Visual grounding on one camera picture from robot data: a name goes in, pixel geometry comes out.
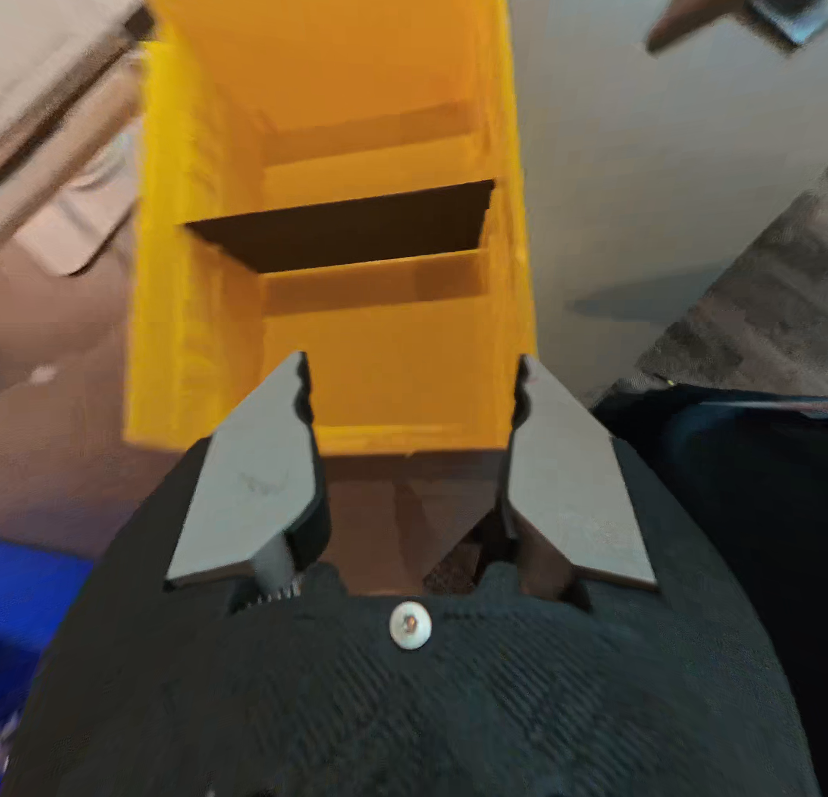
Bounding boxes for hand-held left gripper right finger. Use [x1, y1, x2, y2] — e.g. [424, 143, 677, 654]
[497, 353, 659, 600]

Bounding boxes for person's dark trouser leg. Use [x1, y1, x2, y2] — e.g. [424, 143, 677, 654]
[592, 383, 828, 714]

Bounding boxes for yellow plastic bin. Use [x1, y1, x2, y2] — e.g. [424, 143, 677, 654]
[123, 0, 538, 456]

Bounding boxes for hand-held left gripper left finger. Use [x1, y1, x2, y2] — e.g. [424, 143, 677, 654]
[166, 350, 332, 596]

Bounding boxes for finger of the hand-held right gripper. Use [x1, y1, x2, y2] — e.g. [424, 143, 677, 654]
[647, 0, 803, 54]

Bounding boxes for grey metal object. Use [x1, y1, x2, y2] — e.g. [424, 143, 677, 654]
[747, 0, 828, 51]

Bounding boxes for blue plastic box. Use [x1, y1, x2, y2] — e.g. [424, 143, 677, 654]
[0, 538, 94, 733]

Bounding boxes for pale cardboard box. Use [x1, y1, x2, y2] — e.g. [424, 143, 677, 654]
[0, 0, 156, 274]

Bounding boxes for grey carpet mat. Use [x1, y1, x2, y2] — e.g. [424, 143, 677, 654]
[630, 170, 828, 400]

